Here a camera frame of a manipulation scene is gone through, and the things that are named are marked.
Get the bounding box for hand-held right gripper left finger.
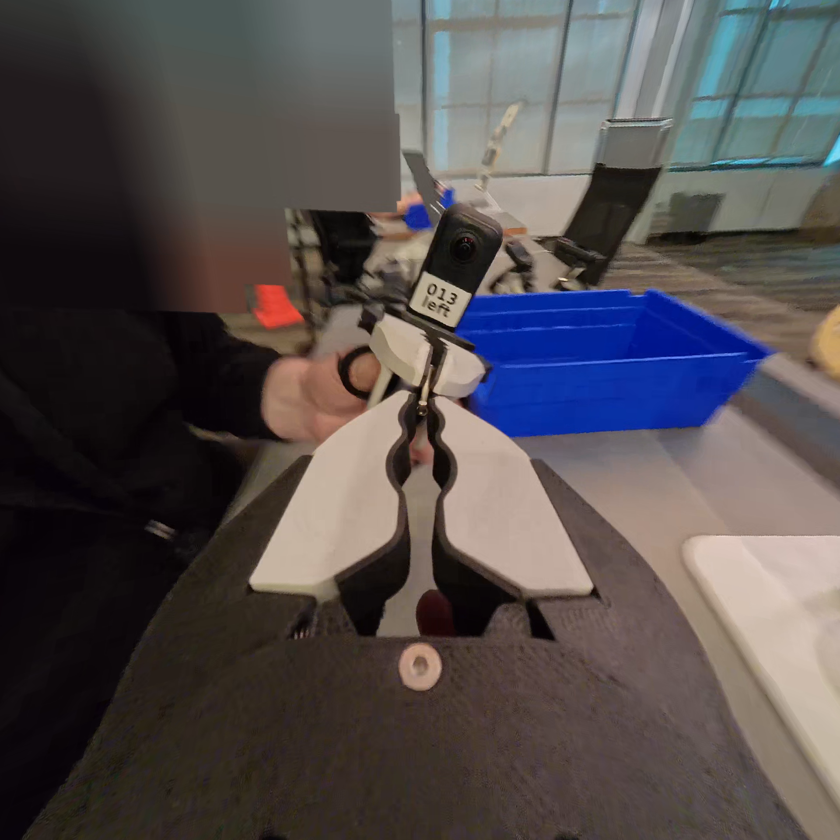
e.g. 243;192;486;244
249;395;418;636

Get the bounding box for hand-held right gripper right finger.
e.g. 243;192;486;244
420;395;595;636

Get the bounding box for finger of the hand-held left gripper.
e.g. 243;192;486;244
369;315;434;392
430;344;488;399

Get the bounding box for blue plastic bin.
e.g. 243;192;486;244
455;289;775;438

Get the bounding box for person's left forearm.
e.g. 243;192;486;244
151;311;286;441

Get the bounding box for person's left hand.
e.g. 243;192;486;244
262;354;380;442

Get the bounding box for small blue storage bins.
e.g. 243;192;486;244
403;187;455;231

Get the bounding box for orange striped object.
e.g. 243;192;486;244
252;284;304;329

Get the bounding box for black office chair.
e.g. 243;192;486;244
558;164;664;290

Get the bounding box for grey metal case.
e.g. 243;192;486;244
598;118;675;168

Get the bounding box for white adjustable stand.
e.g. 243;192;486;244
681;535;840;772

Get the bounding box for yellow object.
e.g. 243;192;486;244
808;308;840;382

